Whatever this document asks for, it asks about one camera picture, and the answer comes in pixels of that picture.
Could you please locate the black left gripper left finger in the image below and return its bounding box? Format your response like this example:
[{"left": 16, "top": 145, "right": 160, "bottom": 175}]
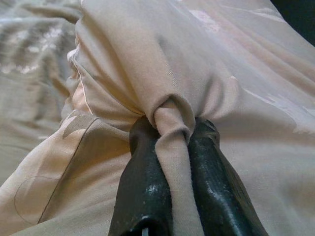
[{"left": 109, "top": 117, "right": 173, "bottom": 236}]

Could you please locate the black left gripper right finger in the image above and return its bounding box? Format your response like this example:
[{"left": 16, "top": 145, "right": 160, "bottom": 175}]
[{"left": 189, "top": 118, "right": 261, "bottom": 236}]

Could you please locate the grey floral bed sheet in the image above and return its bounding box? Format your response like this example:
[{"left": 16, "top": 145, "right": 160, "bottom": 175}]
[{"left": 0, "top": 0, "right": 83, "bottom": 177}]

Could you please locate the beige floral pillow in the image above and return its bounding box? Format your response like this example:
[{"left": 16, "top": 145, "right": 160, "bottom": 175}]
[{"left": 0, "top": 0, "right": 315, "bottom": 236}]

